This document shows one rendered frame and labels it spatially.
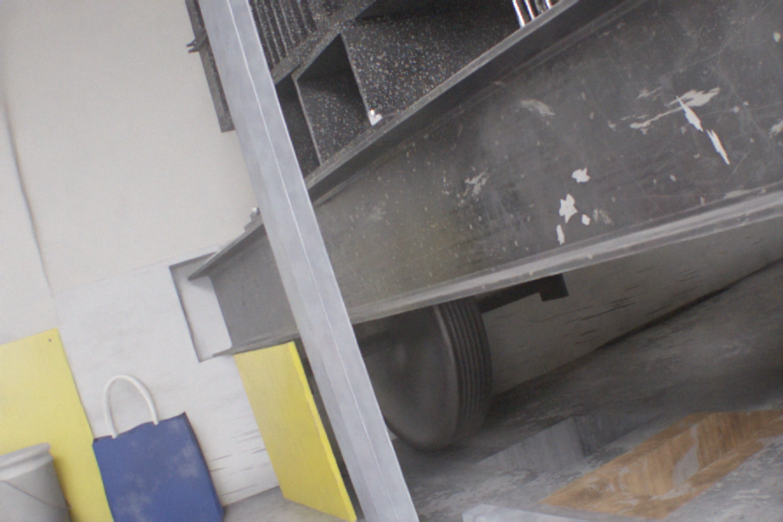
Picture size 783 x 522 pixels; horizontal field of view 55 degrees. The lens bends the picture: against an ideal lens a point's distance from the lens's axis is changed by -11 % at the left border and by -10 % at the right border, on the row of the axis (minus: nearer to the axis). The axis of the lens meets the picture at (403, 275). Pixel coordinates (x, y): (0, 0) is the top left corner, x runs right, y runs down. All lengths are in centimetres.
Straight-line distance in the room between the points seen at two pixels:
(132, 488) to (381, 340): 76
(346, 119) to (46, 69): 129
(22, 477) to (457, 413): 105
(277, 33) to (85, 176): 109
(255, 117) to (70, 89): 136
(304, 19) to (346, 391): 63
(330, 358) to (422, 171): 30
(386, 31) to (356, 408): 59
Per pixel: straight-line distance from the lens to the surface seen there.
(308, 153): 163
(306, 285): 123
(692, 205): 81
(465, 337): 185
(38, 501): 203
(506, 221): 106
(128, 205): 246
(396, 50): 133
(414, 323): 197
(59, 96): 254
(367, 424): 122
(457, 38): 139
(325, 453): 175
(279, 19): 152
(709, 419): 168
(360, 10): 131
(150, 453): 216
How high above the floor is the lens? 46
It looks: level
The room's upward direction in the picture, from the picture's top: 18 degrees counter-clockwise
